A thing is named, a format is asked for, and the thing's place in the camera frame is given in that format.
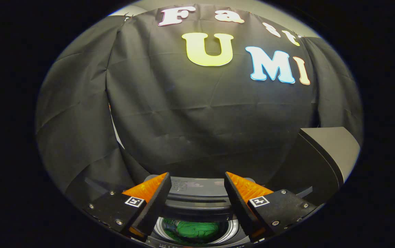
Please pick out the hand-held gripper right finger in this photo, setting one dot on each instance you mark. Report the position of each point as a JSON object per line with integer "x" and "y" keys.
{"x": 238, "y": 206}

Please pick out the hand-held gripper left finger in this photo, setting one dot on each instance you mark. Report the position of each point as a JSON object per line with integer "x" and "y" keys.
{"x": 154, "y": 210}

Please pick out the grey washing machine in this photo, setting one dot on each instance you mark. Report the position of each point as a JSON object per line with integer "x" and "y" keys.
{"x": 170, "y": 243}

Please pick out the dark transparent washing machine lid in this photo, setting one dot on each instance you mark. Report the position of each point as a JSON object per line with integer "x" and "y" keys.
{"x": 197, "y": 193}

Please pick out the green polo shirt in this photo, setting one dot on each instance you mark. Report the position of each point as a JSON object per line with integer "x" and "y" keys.
{"x": 197, "y": 230}

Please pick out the black backdrop cloth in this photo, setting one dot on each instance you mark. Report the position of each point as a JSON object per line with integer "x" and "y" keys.
{"x": 183, "y": 113}

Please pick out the beige cabinet with black frame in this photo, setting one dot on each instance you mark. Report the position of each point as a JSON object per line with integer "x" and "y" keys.
{"x": 335, "y": 148}

